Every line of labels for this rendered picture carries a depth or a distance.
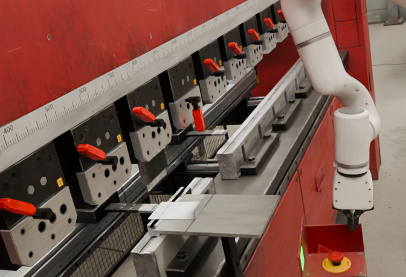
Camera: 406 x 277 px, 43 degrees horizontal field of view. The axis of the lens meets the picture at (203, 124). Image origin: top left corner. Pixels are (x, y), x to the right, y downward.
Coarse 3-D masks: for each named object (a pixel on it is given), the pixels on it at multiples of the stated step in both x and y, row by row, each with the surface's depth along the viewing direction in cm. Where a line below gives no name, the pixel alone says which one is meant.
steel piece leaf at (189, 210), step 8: (168, 208) 132; (176, 208) 131; (184, 208) 130; (192, 208) 129; (200, 208) 126; (160, 216) 128; (168, 216) 128; (176, 216) 127; (184, 216) 126; (192, 216) 125
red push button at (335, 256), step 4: (332, 252) 133; (336, 252) 133; (340, 252) 132; (328, 256) 132; (332, 256) 131; (336, 256) 131; (340, 256) 131; (332, 260) 131; (336, 260) 130; (340, 260) 130; (332, 264) 133; (336, 264) 132; (340, 264) 132
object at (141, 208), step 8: (112, 200) 142; (80, 208) 137; (88, 208) 136; (96, 208) 135; (104, 208) 138; (112, 208) 137; (120, 208) 136; (128, 208) 136; (136, 208) 135; (144, 208) 134; (152, 208) 133; (80, 216) 136; (88, 216) 135; (96, 216) 135; (104, 216) 138
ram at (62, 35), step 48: (0, 0) 80; (48, 0) 90; (96, 0) 103; (144, 0) 120; (192, 0) 143; (240, 0) 178; (0, 48) 80; (48, 48) 89; (96, 48) 102; (144, 48) 118; (192, 48) 141; (0, 96) 79; (48, 96) 89
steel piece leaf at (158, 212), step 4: (160, 204) 135; (164, 204) 134; (168, 204) 134; (156, 208) 133; (160, 208) 132; (164, 208) 132; (156, 212) 131; (160, 212) 130; (152, 216) 129; (156, 216) 129
